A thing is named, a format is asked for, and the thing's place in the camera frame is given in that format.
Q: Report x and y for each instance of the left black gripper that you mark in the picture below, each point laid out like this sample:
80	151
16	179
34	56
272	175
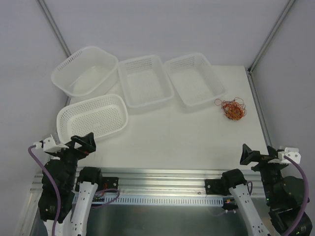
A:
74	149

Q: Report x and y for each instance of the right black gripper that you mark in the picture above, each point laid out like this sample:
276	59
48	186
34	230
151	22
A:
262	160

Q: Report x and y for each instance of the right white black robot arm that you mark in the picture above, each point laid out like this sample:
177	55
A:
286	190

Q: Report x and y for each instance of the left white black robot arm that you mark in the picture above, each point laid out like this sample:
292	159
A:
66	199

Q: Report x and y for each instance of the front-left white perforated basket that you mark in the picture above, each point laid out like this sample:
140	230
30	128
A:
105	116

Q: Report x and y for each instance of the deep white plastic tub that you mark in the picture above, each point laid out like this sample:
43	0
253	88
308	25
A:
90	72

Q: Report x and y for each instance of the middle white perforated basket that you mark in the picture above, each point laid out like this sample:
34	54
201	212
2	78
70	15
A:
145	83

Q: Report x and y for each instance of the right white perforated basket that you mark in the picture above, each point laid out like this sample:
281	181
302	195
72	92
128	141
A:
195	81

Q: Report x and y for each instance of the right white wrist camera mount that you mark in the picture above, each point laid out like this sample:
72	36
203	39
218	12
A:
290	152

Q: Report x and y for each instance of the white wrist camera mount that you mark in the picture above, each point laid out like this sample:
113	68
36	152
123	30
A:
50	143
290	152

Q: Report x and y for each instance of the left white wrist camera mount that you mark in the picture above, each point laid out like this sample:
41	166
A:
50	143

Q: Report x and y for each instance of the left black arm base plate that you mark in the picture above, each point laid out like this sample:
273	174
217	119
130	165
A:
110	184

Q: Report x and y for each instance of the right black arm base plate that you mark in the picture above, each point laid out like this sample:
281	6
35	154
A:
214	187

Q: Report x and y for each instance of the aluminium mounting rail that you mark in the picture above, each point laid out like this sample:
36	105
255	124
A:
159	182

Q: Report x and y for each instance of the white slotted cable duct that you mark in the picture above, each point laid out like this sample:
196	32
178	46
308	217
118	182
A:
169	201

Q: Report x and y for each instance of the left aluminium frame post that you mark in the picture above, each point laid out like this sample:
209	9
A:
55	29

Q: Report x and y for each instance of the aluminium frame post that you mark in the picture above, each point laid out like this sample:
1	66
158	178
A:
55	29
276	26

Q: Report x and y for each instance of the right aluminium frame post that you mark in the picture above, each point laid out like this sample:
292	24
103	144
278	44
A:
276	26

